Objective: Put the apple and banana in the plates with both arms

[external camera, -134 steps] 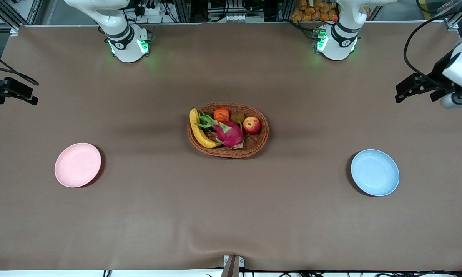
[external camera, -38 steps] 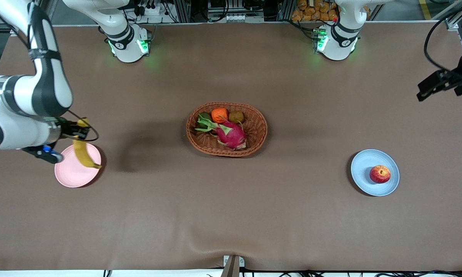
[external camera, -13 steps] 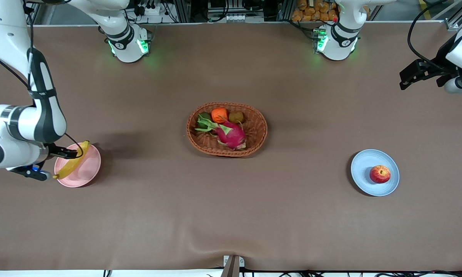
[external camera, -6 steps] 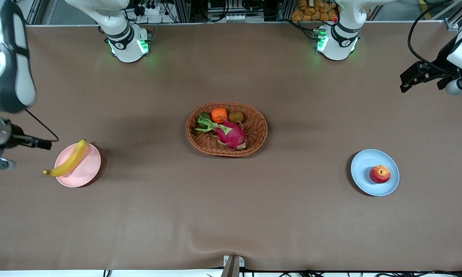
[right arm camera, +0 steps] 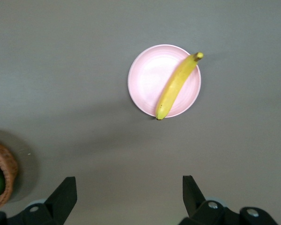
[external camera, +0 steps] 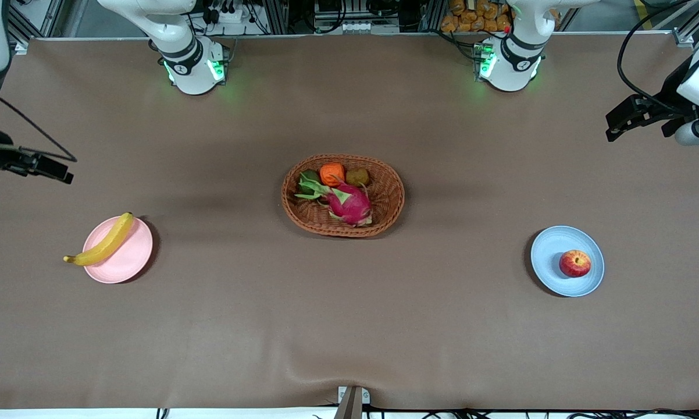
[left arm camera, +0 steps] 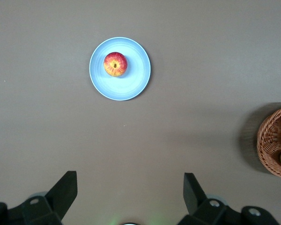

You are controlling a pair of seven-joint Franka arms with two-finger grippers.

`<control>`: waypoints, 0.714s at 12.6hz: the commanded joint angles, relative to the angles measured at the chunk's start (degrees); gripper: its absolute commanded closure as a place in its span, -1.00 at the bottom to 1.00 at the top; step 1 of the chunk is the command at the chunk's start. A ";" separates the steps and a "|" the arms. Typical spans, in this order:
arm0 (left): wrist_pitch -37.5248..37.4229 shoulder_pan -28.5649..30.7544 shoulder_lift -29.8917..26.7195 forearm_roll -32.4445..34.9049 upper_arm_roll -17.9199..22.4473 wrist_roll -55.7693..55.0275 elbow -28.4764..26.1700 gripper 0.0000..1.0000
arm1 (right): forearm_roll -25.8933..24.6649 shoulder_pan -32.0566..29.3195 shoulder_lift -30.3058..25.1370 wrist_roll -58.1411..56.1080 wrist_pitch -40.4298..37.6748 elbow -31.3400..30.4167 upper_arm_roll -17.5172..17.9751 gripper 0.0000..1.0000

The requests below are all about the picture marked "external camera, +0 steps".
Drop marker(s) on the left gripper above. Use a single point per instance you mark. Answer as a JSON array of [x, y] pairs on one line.
[[667, 98]]

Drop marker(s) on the yellow banana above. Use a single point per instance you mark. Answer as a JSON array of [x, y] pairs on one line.
[[108, 244]]

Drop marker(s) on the red apple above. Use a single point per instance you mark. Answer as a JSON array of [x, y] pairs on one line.
[[575, 263]]

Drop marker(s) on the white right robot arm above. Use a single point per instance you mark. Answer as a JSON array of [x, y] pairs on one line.
[[189, 70]]

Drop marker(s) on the pink plate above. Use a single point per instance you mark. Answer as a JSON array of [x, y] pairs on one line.
[[128, 262]]

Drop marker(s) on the blue plate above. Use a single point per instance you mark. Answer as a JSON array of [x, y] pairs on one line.
[[550, 256]]

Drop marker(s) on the bag of orange snacks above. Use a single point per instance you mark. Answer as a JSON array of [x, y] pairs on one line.
[[477, 16]]

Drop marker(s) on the white power strip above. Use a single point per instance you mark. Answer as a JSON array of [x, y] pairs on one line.
[[228, 14]]

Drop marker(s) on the brown wicker basket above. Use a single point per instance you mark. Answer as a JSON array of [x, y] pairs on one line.
[[384, 201]]

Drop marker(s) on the dark green fruit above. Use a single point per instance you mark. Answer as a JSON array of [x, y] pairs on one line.
[[310, 177]]

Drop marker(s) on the brown kiwi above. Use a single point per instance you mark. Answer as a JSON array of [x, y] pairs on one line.
[[357, 177]]

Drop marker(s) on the orange tangerine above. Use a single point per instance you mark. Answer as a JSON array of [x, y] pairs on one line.
[[332, 173]]

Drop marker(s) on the pink dragon fruit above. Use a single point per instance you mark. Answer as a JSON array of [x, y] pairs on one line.
[[352, 205]]

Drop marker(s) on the brown table cloth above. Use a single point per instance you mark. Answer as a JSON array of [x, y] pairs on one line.
[[349, 326]]

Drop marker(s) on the metal table bracket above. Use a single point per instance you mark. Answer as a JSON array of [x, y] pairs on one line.
[[353, 401]]

